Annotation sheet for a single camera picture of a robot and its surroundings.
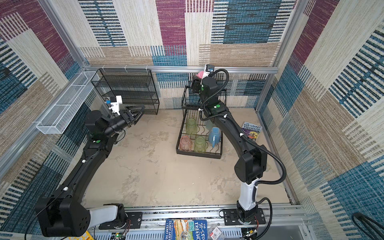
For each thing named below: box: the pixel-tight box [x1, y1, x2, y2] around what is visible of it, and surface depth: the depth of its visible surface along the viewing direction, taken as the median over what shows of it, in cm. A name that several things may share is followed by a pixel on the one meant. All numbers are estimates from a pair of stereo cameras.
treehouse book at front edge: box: [164, 219, 208, 240], surface depth 70 cm
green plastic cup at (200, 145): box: [194, 136, 207, 154], surface depth 93 cm
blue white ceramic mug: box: [208, 127, 221, 148], surface depth 93 cm
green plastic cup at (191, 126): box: [186, 118, 199, 135], surface depth 103 cm
